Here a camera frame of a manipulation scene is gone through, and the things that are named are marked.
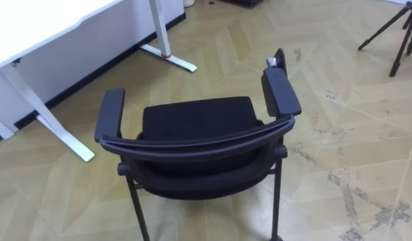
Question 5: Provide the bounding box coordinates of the black office chair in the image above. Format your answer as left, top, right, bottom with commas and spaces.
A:
93, 48, 303, 241

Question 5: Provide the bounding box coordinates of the dark flat floor base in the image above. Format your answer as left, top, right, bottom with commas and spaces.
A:
220, 0, 265, 9

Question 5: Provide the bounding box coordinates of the white desk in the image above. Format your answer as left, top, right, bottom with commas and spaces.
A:
0, 0, 198, 163

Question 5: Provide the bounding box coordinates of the black camera tripod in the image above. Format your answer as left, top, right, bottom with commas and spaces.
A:
357, 1, 412, 78

